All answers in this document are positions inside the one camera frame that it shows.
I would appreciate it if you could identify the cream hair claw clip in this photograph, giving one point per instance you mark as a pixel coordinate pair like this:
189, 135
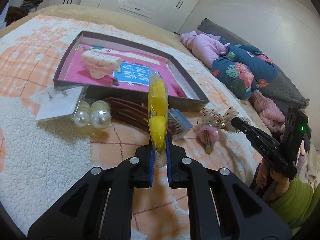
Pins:
100, 65

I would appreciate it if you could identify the beige dotted lace bow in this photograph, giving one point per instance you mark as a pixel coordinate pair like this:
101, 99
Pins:
212, 118

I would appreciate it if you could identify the right hand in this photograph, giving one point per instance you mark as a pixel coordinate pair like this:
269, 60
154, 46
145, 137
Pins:
271, 185

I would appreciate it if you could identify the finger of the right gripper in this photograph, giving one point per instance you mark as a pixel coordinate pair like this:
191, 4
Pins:
257, 134

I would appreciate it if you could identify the shallow dark cardboard box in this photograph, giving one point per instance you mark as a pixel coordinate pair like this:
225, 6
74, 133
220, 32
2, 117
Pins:
195, 98

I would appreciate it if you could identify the yellow rings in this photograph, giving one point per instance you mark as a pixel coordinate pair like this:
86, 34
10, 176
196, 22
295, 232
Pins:
157, 114

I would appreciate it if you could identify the dark red hair clip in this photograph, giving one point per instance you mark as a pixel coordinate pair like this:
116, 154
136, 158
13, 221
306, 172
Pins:
129, 112

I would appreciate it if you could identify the pink knitted blanket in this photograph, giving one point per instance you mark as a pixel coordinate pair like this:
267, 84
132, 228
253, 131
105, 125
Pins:
269, 113

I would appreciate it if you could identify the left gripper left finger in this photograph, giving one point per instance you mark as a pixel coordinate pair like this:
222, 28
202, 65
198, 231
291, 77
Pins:
99, 205

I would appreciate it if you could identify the pink padded quilt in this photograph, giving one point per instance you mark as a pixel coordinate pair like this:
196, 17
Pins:
205, 47

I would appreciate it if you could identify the orange white patterned blanket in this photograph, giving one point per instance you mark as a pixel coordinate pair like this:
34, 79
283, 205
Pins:
40, 162

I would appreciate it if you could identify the white earring card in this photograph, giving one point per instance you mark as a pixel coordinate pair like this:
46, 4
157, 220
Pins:
59, 102

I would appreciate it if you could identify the pile of dark clothes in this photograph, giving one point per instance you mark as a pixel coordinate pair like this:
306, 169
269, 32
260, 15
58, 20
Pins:
30, 4

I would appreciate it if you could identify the green sleeve forearm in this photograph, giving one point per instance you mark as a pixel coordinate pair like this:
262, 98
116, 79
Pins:
297, 204

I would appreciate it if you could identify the blue floral quilt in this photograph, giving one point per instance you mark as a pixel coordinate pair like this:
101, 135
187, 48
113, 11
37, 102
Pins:
243, 69

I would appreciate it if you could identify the grey headboard cover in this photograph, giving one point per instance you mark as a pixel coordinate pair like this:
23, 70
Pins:
281, 90

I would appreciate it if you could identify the pink children's book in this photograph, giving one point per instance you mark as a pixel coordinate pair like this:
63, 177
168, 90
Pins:
132, 74

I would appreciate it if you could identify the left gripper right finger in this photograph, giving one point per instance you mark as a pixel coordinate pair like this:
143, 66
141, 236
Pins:
220, 205

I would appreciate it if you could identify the pink fuzzy hair clip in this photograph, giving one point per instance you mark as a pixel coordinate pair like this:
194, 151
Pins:
208, 136

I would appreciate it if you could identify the tan bed cover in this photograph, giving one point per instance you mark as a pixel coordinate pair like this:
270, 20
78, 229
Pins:
100, 15

